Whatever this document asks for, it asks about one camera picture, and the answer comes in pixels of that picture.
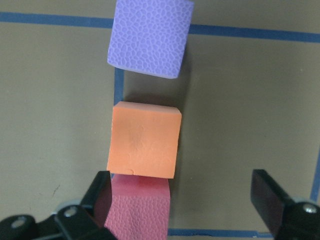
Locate purple foam cube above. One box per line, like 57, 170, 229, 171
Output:
107, 0, 195, 79

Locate orange foam cube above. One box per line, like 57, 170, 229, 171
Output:
107, 101, 182, 179

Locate pink foam cube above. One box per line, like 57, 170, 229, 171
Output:
104, 174, 171, 240

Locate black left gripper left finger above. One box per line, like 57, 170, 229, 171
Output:
80, 171, 112, 227

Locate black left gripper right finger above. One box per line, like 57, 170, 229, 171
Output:
250, 169, 295, 233

